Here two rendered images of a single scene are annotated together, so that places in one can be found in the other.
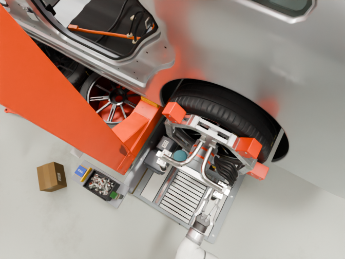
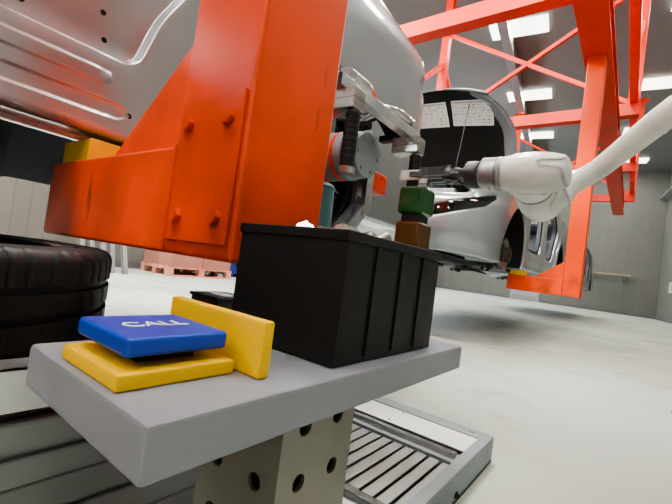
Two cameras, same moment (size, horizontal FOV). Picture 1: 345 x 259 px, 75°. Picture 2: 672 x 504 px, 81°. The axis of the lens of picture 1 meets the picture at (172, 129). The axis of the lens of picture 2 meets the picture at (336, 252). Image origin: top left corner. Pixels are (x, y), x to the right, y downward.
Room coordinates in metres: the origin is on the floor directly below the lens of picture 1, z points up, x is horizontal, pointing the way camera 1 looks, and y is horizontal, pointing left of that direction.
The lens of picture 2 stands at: (0.23, 0.99, 0.54)
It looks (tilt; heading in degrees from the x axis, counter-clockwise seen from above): 2 degrees up; 271
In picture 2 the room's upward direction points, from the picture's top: 8 degrees clockwise
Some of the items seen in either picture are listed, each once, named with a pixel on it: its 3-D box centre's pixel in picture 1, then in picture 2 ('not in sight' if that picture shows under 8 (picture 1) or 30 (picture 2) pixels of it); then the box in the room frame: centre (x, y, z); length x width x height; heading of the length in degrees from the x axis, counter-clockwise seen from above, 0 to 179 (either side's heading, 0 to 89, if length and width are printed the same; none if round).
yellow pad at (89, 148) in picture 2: (154, 95); (109, 160); (0.79, 0.10, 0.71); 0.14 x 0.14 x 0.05; 54
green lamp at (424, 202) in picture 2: (114, 195); (416, 202); (0.13, 0.43, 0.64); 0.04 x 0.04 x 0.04; 54
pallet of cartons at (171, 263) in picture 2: not in sight; (188, 261); (2.93, -5.94, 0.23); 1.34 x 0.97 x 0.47; 61
